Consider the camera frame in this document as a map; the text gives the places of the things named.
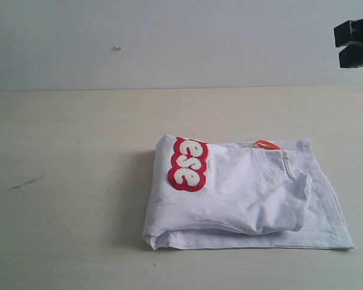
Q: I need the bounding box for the small white wall hook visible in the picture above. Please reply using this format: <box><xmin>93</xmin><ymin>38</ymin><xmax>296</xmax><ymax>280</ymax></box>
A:
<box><xmin>113</xmin><ymin>45</ymin><xmax>122</xmax><ymax>51</ymax></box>

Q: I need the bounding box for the white t-shirt red lettering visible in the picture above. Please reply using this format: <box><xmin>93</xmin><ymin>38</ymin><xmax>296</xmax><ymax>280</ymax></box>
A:
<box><xmin>142</xmin><ymin>135</ymin><xmax>354</xmax><ymax>250</ymax></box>

